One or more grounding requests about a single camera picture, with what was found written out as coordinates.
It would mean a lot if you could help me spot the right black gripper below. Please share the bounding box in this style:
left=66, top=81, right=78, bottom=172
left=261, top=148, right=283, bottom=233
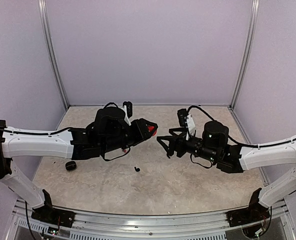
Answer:
left=156, top=127, right=219, bottom=163

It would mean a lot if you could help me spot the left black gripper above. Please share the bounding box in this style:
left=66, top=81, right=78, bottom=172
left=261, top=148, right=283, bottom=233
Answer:
left=101, top=118, right=158, bottom=154

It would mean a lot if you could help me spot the red earbud charging case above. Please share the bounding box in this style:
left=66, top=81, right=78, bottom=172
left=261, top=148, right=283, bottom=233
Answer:
left=147, top=125, right=158, bottom=137

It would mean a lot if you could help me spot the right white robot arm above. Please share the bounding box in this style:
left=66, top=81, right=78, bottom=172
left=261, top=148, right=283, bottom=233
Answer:
left=157, top=120, right=296, bottom=222

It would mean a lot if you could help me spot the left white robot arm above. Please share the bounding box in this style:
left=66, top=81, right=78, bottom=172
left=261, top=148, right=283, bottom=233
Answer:
left=0, top=101, right=158, bottom=223

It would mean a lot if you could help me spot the small black case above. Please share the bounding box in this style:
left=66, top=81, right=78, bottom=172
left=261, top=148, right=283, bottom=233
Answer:
left=65, top=161, right=77, bottom=172

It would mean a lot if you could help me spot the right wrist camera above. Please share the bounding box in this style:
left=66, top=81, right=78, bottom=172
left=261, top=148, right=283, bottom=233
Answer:
left=177, top=108, right=188, bottom=128

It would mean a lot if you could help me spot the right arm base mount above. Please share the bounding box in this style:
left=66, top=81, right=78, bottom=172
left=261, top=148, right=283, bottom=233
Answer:
left=226, top=188, right=271, bottom=227

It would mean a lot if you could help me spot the front aluminium rail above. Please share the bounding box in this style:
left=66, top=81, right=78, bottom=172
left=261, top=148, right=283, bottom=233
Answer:
left=5, top=198, right=296, bottom=240

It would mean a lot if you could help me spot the left aluminium frame post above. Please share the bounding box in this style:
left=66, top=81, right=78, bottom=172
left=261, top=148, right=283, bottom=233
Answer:
left=37, top=0, right=70, bottom=111

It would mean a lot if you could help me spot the aluminium frame post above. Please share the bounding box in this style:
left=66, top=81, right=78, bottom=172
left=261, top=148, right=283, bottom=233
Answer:
left=229, top=0, right=260, bottom=112
left=37, top=0, right=70, bottom=111

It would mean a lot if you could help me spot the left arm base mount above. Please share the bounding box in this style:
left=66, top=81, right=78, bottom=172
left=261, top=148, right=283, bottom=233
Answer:
left=31, top=189, right=76, bottom=228

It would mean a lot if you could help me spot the right aluminium frame post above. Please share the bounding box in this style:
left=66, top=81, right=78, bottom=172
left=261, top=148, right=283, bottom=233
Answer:
left=229, top=0, right=260, bottom=112

